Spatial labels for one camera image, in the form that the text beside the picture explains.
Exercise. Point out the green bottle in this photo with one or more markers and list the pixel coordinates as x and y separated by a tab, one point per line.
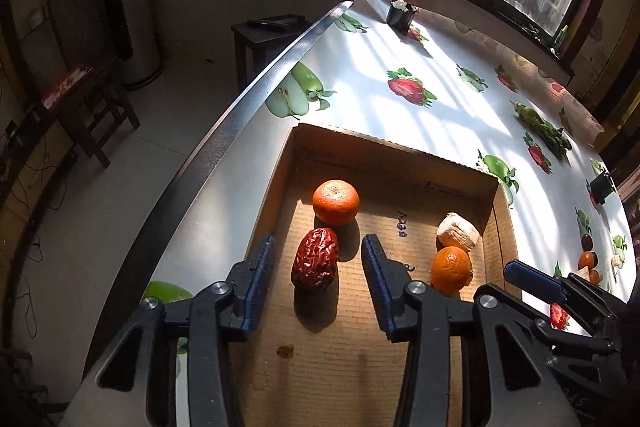
560	38

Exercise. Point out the black remote control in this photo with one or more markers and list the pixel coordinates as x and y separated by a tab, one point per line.
267	25

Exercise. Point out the wooden stool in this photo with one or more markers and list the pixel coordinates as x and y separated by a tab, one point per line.
90	117

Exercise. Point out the red flat box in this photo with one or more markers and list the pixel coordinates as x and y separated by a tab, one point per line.
67	86

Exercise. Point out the fruit print tablecloth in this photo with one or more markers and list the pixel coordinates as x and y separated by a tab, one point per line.
360	72

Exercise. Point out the small black box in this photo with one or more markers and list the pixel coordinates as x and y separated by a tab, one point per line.
601	187

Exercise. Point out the shallow cardboard box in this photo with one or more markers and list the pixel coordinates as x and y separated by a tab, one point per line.
350	357

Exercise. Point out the dark side table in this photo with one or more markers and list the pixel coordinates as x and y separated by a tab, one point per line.
265	39

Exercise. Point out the green leafy vegetable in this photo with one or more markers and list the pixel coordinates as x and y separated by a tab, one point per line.
542	132

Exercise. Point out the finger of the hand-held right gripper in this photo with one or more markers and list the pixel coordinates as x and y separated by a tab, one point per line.
575	341
532	282

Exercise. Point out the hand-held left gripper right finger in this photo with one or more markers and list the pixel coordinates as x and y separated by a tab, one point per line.
375	277

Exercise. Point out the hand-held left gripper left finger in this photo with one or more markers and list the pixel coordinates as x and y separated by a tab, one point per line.
257	287

